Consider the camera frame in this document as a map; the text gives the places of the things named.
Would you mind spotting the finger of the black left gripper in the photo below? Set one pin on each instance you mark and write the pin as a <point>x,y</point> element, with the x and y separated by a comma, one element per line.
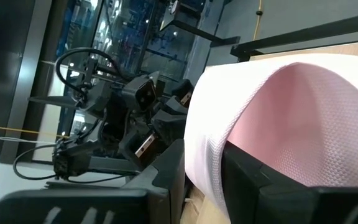
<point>135,149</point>
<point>169,124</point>

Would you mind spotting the black aluminium rig frame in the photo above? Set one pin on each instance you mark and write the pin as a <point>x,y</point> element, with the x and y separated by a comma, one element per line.
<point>306,32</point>

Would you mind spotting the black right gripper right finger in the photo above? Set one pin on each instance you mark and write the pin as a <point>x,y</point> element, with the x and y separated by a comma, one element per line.
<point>275,202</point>

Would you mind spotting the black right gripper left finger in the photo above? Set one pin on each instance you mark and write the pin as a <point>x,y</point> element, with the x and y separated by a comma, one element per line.
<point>89,205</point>

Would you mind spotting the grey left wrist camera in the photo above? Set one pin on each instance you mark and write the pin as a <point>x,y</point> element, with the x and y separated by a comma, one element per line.
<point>141,93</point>

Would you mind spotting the pink cloth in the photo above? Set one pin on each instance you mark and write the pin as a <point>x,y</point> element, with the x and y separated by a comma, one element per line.
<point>228,109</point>

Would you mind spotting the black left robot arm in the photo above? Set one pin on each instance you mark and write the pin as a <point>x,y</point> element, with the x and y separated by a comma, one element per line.
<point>73,158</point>

